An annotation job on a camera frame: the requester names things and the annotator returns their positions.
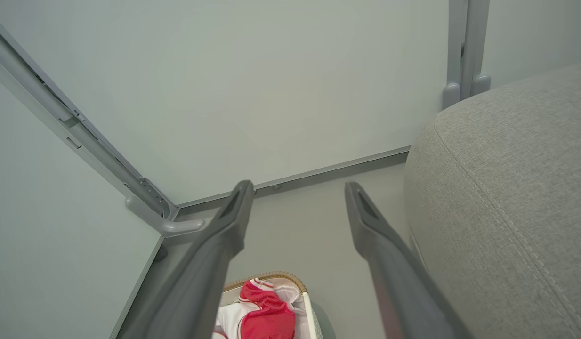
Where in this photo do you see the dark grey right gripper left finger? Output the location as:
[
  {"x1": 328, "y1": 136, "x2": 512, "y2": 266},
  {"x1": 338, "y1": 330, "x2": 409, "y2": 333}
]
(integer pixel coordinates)
[{"x1": 117, "y1": 180, "x2": 255, "y2": 339}]

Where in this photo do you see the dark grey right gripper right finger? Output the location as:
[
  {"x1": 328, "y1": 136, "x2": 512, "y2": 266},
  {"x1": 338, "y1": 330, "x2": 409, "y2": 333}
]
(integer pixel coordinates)
[{"x1": 345, "y1": 182, "x2": 474, "y2": 339}]

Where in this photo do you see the red and white garment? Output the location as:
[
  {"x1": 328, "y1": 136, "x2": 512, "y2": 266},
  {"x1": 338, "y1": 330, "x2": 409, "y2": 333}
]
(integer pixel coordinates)
[{"x1": 212, "y1": 278, "x2": 301, "y2": 339}]

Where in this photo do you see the grey fabric sofa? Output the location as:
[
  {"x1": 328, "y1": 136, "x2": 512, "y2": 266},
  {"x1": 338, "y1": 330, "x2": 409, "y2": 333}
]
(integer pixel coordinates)
[{"x1": 404, "y1": 60, "x2": 581, "y2": 339}]

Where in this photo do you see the white laundry basket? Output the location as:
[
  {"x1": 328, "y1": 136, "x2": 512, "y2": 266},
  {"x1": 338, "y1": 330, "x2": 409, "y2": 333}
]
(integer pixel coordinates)
[{"x1": 222, "y1": 272, "x2": 323, "y2": 339}]

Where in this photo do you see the grey metal floor rail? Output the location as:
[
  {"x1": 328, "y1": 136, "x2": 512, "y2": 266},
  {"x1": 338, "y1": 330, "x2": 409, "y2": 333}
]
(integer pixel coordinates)
[{"x1": 177, "y1": 145, "x2": 411, "y2": 216}]

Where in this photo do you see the grey metal partition frame post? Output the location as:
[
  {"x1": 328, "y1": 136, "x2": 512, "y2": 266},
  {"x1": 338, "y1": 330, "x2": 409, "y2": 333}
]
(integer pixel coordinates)
[{"x1": 0, "y1": 13, "x2": 205, "y2": 236}]

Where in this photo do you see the grey metal double partition post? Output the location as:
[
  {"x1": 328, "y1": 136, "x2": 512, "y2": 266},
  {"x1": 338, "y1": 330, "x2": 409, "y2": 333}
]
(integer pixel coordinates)
[{"x1": 442, "y1": 0, "x2": 492, "y2": 110}]

